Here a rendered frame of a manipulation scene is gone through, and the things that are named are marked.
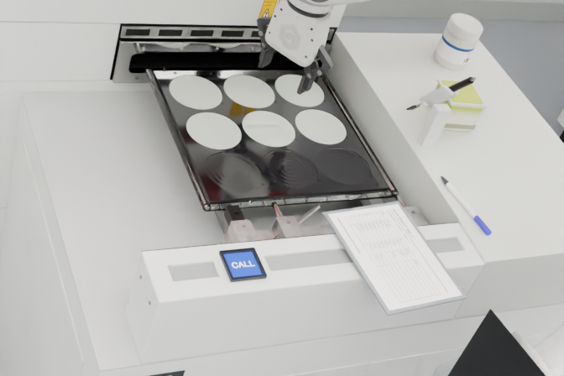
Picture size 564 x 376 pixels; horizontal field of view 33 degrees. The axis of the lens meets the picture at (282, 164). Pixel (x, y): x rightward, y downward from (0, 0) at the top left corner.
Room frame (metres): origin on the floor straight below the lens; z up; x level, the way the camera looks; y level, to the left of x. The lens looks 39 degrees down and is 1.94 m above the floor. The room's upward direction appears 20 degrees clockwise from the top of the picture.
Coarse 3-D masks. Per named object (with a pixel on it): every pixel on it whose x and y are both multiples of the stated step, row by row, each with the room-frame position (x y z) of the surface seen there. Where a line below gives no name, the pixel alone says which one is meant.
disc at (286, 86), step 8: (280, 80) 1.55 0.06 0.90; (288, 80) 1.56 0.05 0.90; (296, 80) 1.57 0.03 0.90; (280, 88) 1.52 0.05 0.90; (288, 88) 1.53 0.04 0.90; (296, 88) 1.54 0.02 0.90; (312, 88) 1.56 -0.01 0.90; (320, 88) 1.57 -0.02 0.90; (288, 96) 1.51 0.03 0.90; (296, 96) 1.52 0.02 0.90; (304, 96) 1.53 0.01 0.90; (312, 96) 1.54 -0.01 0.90; (320, 96) 1.55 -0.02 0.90; (296, 104) 1.49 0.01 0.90; (304, 104) 1.50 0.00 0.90; (312, 104) 1.51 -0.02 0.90
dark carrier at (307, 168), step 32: (224, 96) 1.44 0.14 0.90; (192, 160) 1.23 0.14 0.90; (224, 160) 1.26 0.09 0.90; (256, 160) 1.29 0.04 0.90; (288, 160) 1.32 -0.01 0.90; (320, 160) 1.35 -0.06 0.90; (352, 160) 1.39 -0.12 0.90; (224, 192) 1.18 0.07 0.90; (256, 192) 1.21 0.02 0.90; (288, 192) 1.24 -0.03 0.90; (320, 192) 1.27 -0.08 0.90; (352, 192) 1.31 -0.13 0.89
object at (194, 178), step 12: (156, 84) 1.40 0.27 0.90; (156, 96) 1.37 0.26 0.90; (168, 108) 1.34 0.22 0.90; (168, 120) 1.31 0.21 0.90; (180, 144) 1.26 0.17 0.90; (180, 156) 1.24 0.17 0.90; (192, 168) 1.21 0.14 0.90; (192, 180) 1.18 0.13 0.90; (204, 192) 1.16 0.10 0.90; (204, 204) 1.14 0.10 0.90
